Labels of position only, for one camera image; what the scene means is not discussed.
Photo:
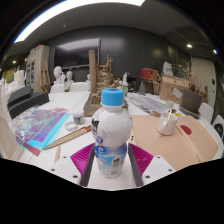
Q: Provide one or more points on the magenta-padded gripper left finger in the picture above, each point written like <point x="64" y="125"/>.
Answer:
<point x="81" y="158"/>

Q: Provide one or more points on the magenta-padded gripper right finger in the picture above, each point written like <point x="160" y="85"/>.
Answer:
<point x="141" y="158"/>

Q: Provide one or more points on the white bottle with blue cap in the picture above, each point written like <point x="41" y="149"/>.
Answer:
<point x="111" y="130"/>

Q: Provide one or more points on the tan wooden board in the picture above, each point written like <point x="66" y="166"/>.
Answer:
<point x="160" y="146"/>

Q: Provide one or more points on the thin wooden stick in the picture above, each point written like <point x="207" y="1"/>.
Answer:
<point x="57" y="154"/>

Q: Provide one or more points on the flat wooden ruler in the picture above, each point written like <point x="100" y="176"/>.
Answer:
<point x="66" y="137"/>

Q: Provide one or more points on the white mug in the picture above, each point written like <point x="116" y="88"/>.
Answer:
<point x="166" y="125"/>

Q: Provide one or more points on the holographic colourful sheet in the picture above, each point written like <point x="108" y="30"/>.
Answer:
<point x="43" y="126"/>

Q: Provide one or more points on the wooden stick in mug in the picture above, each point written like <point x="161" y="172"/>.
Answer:
<point x="170" y="114"/>

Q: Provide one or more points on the flat round red coaster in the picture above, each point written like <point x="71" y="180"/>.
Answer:
<point x="186" y="129"/>

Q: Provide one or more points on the newspaper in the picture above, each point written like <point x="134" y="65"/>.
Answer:
<point x="146" y="102"/>

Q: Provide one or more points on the yellow tag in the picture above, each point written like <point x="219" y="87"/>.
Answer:
<point x="177" y="114"/>

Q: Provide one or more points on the small glass cup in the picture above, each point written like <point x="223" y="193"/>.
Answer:
<point x="169" y="103"/>

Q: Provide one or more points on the grey plant saucer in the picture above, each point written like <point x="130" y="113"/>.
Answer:
<point x="190" y="115"/>

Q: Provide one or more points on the grey conical flask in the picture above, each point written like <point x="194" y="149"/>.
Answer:
<point x="142" y="88"/>

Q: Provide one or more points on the white chair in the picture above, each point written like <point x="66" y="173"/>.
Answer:
<point x="57" y="88"/>
<point x="206" y="111"/>
<point x="218" y="119"/>
<point x="79" y="87"/>

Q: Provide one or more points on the green spray bottle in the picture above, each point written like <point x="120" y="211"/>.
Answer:
<point x="125" y="88"/>

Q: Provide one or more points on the black foam block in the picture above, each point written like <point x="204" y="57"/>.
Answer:
<point x="28" y="105"/>
<point x="20" y="93"/>

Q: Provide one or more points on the cardboard box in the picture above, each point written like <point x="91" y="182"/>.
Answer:
<point x="170" y="88"/>

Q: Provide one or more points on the white plaster bust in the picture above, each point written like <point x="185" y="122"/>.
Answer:
<point x="58" y="75"/>
<point x="69" y="81"/>

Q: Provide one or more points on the black backpack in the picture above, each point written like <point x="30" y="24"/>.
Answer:
<point x="220" y="129"/>

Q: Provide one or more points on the red box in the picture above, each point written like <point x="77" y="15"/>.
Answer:
<point x="148" y="74"/>

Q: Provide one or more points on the wooden easel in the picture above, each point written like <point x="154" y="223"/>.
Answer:
<point x="44" y="76"/>

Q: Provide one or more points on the white plaster figure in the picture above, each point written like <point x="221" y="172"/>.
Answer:
<point x="168" y="69"/>

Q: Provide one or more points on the white cabinet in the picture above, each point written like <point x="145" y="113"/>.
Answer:
<point x="35" y="66"/>

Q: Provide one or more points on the long ceiling light strip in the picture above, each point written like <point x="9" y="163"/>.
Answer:
<point x="83" y="10"/>

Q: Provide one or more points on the black wall screen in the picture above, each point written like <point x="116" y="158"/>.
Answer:
<point x="76" y="53"/>

